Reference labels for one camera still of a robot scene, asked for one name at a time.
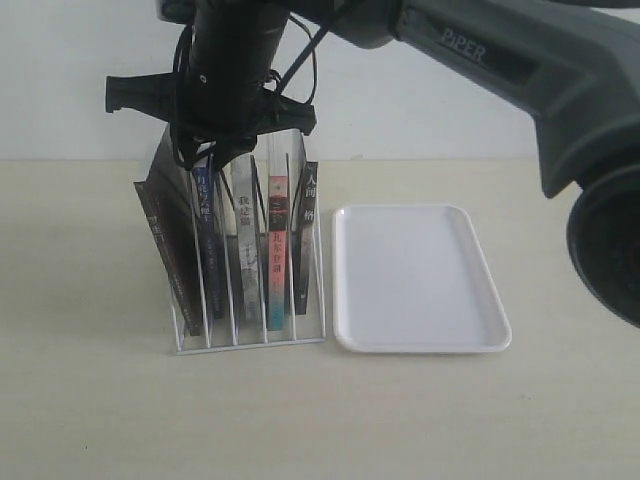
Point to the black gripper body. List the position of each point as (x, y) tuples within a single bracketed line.
[(199, 110)]

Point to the blue book with orange moon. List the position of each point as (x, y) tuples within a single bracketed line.
[(208, 239)]

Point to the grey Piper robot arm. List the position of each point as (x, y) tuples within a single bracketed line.
[(571, 66)]

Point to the grey spine book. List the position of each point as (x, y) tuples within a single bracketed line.
[(244, 202)]

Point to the dark brown leaning book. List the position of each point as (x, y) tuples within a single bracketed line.
[(164, 198)]

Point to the red and teal spine book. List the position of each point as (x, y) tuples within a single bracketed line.
[(278, 219)]

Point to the black spine book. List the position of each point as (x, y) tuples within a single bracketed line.
[(305, 208)]

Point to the white plastic tray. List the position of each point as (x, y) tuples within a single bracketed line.
[(413, 279)]

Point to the white wire book rack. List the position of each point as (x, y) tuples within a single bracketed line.
[(232, 332)]

